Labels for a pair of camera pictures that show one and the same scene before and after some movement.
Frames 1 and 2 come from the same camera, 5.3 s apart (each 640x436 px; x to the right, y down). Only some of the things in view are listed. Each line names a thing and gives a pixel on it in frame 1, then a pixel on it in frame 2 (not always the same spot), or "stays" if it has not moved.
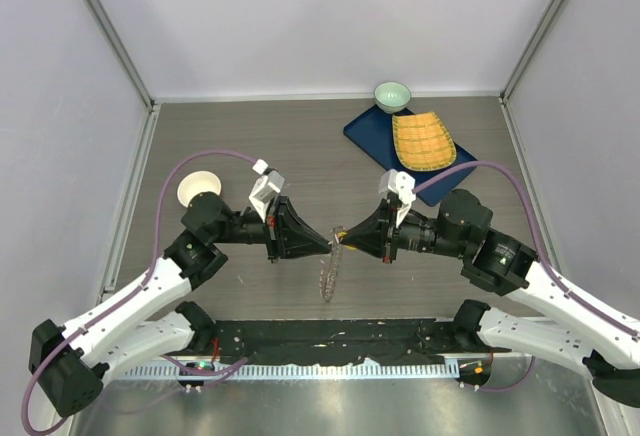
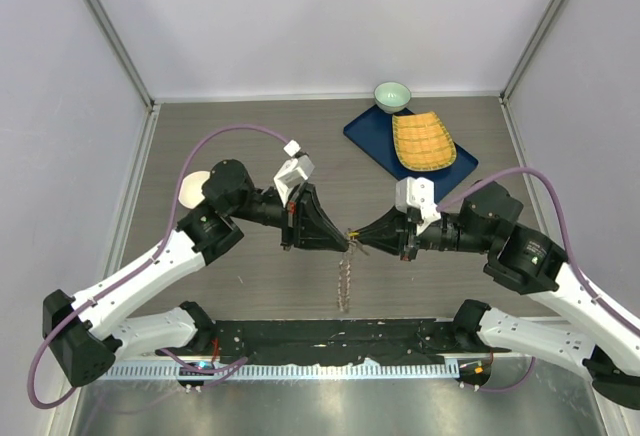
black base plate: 339,341 stays
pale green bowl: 392,97 stays
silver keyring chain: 331,266 -> 344,274
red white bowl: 196,183 stays
